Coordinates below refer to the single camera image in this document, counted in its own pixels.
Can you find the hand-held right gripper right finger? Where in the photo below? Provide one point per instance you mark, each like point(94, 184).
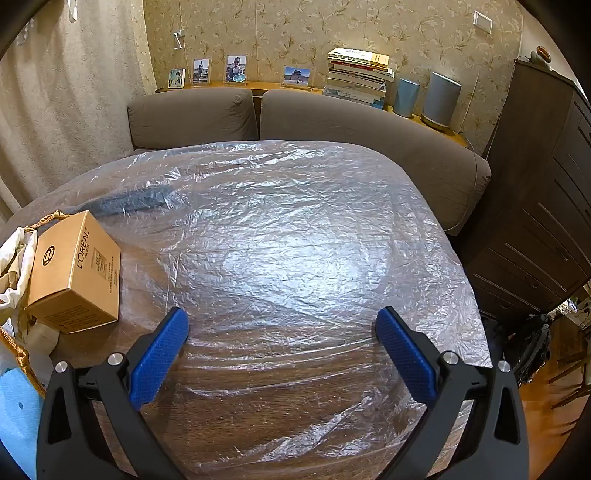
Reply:
point(406, 355)

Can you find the acrylic photo frame building picture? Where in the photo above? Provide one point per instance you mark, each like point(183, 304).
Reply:
point(295, 76)

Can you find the black backpack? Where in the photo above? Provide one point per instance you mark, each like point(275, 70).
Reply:
point(528, 346)

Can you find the stack of books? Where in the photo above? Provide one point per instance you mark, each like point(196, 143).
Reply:
point(358, 76)

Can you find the acrylic photo frame standing person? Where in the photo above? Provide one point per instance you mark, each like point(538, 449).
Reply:
point(201, 72)

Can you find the light blue bag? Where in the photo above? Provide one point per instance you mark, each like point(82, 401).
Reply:
point(18, 415)

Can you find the brown fabric sofa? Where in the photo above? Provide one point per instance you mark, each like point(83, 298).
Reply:
point(346, 120)

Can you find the acrylic photo frame sunglasses portrait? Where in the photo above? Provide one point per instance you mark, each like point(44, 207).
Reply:
point(236, 69)

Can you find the translucent white plastic box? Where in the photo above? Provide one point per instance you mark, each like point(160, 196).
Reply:
point(44, 339)

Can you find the white wall switch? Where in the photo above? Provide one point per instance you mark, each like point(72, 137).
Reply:
point(482, 21)

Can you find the metal wall hook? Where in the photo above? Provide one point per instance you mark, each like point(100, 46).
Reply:
point(178, 38)

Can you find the grey cylindrical speaker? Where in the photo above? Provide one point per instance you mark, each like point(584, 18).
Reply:
point(441, 101)

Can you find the brown cardboard box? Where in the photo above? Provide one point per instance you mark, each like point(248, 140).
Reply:
point(74, 272)

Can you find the small photo frame white border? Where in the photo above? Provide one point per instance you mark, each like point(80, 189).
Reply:
point(176, 78)

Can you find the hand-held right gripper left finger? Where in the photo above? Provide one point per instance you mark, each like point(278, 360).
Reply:
point(159, 357)

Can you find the beige curtain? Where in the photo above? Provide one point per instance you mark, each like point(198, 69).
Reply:
point(69, 115)

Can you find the dark wooden dresser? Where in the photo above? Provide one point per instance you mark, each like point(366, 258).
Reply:
point(545, 184)

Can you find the cream cloth pouch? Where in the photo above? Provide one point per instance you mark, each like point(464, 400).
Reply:
point(18, 272)

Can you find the blue cylindrical container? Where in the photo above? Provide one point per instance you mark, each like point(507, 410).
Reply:
point(405, 98)

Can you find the wooden chair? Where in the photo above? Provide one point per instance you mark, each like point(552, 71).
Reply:
point(572, 369)

